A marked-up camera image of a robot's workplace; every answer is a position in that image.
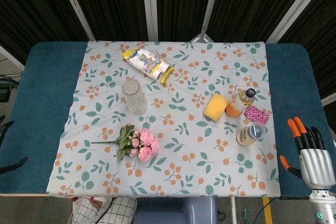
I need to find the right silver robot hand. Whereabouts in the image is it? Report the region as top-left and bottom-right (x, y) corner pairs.
(279, 116), (336, 190)

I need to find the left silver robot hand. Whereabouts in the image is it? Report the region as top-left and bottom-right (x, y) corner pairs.
(0, 120), (29, 175)

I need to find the pink rose bouquet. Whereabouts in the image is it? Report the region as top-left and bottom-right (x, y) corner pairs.
(90, 123), (161, 162)

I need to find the clear glass jar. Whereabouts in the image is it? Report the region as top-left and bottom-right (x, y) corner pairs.
(121, 79), (149, 116)

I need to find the dark green floor box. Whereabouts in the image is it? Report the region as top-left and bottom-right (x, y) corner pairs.
(0, 81), (13, 103)

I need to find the beige mayonnaise jar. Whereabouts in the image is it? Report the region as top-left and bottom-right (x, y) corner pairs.
(236, 122), (265, 147)

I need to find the pink patterned small packet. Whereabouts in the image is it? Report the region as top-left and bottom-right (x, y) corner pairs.
(243, 105), (269, 125)

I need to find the teal table cover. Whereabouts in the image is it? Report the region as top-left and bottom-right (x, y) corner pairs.
(0, 40), (336, 200)

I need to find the orange juice plastic bottle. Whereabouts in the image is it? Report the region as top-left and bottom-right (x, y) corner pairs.
(225, 88), (257, 118)

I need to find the white black checked bag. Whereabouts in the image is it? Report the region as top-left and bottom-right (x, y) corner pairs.
(70, 196), (139, 224)

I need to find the yellow sponge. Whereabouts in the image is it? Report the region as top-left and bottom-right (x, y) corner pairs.
(203, 92), (229, 123)

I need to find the leaf and fruit print tablecloth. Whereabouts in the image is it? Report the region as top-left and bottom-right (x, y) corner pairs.
(46, 40), (281, 198)

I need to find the blue-grey robot torso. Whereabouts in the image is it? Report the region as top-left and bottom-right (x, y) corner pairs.
(133, 197), (218, 224)

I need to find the white rolls pack yellow wrapper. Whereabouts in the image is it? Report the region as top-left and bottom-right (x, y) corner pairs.
(122, 47), (175, 84)

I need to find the white partition frame post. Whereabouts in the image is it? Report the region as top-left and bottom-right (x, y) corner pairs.
(189, 0), (224, 43)
(320, 92), (336, 107)
(55, 0), (96, 41)
(141, 0), (159, 41)
(265, 0), (326, 44)

